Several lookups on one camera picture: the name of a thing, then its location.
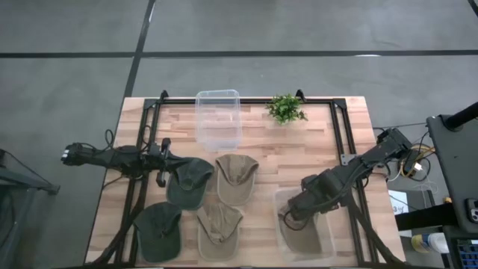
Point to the white plastic bottle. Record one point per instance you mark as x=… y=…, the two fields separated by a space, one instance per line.
x=433 y=243

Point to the beige baseball cap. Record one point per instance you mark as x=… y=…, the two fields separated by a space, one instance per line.
x=218 y=239

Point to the black cart beam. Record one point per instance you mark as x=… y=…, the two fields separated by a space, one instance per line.
x=425 y=221

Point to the blue plastic crate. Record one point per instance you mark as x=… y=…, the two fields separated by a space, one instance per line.
x=468 y=254

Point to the small clear plastic bin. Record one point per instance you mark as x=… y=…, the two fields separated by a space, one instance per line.
x=218 y=127

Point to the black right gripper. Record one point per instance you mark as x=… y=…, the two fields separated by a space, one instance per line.
x=308 y=205

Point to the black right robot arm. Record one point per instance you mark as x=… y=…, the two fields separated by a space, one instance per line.
x=373 y=157

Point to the white paper sheet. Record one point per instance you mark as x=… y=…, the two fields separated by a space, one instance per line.
x=397 y=201

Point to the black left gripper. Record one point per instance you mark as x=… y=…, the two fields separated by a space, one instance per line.
x=160 y=160

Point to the black round pole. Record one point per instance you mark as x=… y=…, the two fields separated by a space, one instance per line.
x=463 y=116

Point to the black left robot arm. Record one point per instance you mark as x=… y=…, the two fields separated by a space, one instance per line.
x=112 y=158

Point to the grey metal bracket plate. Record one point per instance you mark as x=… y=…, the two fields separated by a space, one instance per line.
x=347 y=160

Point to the small green potted plant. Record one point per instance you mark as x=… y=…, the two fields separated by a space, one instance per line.
x=285 y=108

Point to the black aluminium extrusion frame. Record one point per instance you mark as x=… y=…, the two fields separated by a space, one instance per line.
x=254 y=101

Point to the large clear plastic bin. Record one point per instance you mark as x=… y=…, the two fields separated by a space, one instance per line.
x=330 y=243

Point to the white cloth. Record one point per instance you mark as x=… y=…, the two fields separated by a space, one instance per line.
x=235 y=183

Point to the dark green baseball cap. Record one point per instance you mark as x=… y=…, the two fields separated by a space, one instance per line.
x=158 y=231
x=190 y=187

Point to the grey metal stand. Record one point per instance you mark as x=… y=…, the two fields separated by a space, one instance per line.
x=22 y=179

